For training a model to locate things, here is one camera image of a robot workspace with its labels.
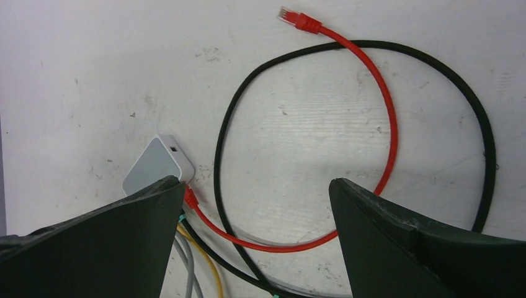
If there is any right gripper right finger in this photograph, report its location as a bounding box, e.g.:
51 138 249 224
329 178 525 297

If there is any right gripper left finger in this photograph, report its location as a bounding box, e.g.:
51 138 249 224
1 176 185 297

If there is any white network switch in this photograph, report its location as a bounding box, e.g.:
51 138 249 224
122 134 195 196

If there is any black ethernet cable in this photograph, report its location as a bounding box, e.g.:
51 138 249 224
177 40 497 298

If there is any red ethernet cable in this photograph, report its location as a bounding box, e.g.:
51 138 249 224
184 6 399 254

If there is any yellow ethernet cable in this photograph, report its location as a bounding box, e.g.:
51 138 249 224
176 223 225 298

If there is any grey ethernet cable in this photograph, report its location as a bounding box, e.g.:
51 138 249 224
172 234 204 298

